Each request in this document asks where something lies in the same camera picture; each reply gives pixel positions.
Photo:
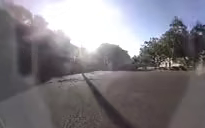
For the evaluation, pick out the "round dark tree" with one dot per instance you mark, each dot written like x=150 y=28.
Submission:
x=111 y=55

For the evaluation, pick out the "grey asphalt road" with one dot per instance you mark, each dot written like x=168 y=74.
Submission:
x=150 y=96

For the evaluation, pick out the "grey building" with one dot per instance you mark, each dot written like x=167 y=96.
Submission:
x=10 y=50

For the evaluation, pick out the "vehicle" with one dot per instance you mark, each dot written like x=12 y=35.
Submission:
x=178 y=67

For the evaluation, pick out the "grey concrete pavement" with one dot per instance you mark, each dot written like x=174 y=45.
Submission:
x=56 y=103

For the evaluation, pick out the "row of trees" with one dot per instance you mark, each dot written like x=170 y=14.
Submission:
x=173 y=43

